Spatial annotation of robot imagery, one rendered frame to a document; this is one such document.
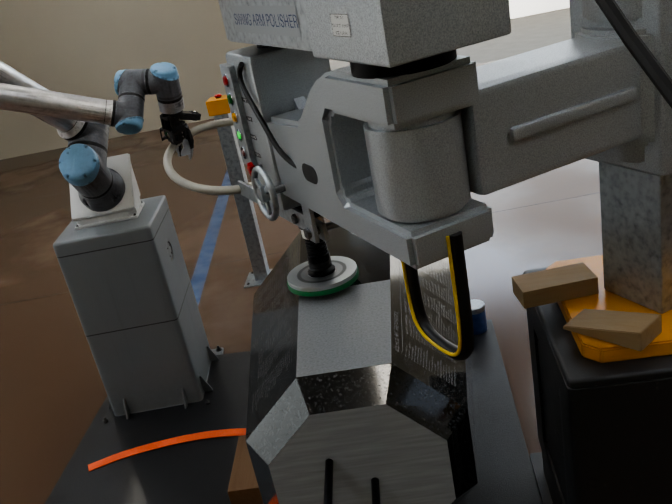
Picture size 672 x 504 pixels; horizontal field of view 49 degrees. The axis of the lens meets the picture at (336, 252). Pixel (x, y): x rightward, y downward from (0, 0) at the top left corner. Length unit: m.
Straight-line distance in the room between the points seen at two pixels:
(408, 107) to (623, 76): 0.52
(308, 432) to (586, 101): 0.97
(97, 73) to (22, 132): 1.19
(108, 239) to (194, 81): 6.14
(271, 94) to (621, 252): 0.97
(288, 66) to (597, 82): 0.77
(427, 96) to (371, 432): 0.83
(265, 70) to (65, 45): 7.47
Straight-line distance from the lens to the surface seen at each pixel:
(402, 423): 1.79
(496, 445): 2.76
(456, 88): 1.39
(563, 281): 2.02
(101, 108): 2.66
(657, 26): 1.68
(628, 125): 1.71
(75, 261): 3.12
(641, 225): 1.89
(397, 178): 1.40
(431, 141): 1.38
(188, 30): 8.99
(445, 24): 1.28
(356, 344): 1.89
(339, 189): 1.64
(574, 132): 1.60
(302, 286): 2.14
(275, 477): 1.90
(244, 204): 4.15
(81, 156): 2.98
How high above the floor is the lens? 1.76
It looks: 23 degrees down
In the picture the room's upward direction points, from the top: 11 degrees counter-clockwise
